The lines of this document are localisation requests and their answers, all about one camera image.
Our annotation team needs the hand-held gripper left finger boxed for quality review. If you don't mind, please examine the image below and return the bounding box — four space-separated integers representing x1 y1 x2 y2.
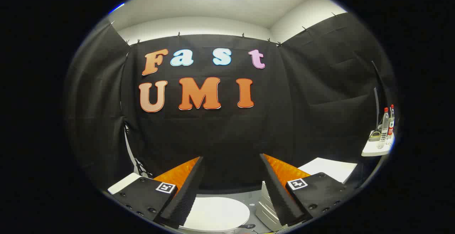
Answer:
112 156 205 230

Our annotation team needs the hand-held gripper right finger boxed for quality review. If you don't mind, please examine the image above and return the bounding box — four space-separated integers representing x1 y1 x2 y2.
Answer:
259 153 356 227

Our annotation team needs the white toilet lid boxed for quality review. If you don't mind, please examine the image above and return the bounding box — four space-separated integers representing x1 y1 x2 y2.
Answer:
181 196 251 232

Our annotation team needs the white drawer cabinet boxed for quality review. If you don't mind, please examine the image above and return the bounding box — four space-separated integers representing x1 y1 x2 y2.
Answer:
255 157 358 232

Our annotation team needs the black and white stand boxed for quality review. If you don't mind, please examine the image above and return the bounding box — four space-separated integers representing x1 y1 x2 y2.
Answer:
122 119 154 178

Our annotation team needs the black backdrop cloth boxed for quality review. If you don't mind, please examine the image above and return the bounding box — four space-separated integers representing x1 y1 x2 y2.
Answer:
64 12 398 192

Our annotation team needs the small white side table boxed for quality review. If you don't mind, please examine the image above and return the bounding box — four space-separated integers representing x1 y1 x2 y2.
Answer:
362 130 395 157

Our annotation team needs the clear bottle red cap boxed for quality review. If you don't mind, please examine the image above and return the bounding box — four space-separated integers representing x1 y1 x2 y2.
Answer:
378 107 390 149
388 104 396 139

